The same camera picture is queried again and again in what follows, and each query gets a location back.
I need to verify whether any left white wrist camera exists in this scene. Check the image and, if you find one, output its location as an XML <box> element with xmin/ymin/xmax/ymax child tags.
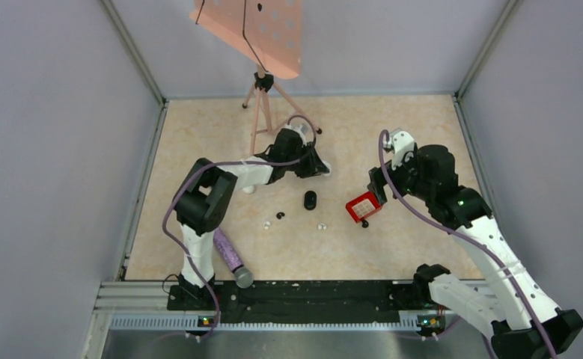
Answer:
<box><xmin>290</xmin><ymin>124</ymin><xmax>311</xmax><ymax>144</ymax></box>

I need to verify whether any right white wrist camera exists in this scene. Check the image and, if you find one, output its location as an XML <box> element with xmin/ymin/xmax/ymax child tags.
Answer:
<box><xmin>387</xmin><ymin>129</ymin><xmax>416</xmax><ymax>169</ymax></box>

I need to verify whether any red plastic block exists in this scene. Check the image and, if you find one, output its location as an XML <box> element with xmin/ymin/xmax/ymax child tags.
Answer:
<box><xmin>345</xmin><ymin>191</ymin><xmax>382</xmax><ymax>224</ymax></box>

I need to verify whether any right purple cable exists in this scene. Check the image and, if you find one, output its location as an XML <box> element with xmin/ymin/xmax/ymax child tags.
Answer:
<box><xmin>378</xmin><ymin>129</ymin><xmax>560</xmax><ymax>359</ymax></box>

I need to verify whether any purple glitter microphone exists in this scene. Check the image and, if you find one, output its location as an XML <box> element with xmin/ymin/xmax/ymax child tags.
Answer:
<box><xmin>213</xmin><ymin>228</ymin><xmax>254</xmax><ymax>289</ymax></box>

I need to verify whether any pink music stand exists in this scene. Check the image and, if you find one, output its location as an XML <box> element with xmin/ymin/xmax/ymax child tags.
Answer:
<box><xmin>190</xmin><ymin>0</ymin><xmax>323</xmax><ymax>154</ymax></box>

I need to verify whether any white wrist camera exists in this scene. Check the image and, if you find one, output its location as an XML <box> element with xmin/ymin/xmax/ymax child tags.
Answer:
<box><xmin>290</xmin><ymin>124</ymin><xmax>311</xmax><ymax>144</ymax></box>
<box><xmin>387</xmin><ymin>129</ymin><xmax>416</xmax><ymax>169</ymax></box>

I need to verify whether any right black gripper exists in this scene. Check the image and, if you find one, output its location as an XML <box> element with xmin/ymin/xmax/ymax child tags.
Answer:
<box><xmin>368</xmin><ymin>147</ymin><xmax>434</xmax><ymax>205</ymax></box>

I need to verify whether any purple cable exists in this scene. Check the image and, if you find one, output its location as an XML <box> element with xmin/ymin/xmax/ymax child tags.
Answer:
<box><xmin>378</xmin><ymin>129</ymin><xmax>560</xmax><ymax>359</ymax></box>
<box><xmin>161</xmin><ymin>114</ymin><xmax>320</xmax><ymax>340</ymax></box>

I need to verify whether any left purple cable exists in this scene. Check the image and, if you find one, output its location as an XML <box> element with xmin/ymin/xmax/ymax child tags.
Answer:
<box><xmin>161</xmin><ymin>114</ymin><xmax>320</xmax><ymax>340</ymax></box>

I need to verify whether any white earbud charging case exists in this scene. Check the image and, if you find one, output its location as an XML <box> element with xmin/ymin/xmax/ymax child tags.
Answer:
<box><xmin>321</xmin><ymin>161</ymin><xmax>332</xmax><ymax>177</ymax></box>

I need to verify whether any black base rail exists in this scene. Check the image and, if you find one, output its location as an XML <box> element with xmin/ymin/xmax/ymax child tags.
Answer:
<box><xmin>167</xmin><ymin>280</ymin><xmax>461</xmax><ymax>328</ymax></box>

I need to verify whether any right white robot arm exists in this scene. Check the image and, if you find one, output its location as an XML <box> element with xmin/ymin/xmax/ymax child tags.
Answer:
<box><xmin>369</xmin><ymin>142</ymin><xmax>583</xmax><ymax>358</ymax></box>

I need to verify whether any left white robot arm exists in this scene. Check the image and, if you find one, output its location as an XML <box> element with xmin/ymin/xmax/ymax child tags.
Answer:
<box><xmin>171</xmin><ymin>126</ymin><xmax>332</xmax><ymax>309</ymax></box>

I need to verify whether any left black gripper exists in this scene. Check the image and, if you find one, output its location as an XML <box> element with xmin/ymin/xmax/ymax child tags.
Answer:
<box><xmin>284</xmin><ymin>141</ymin><xmax>328</xmax><ymax>178</ymax></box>

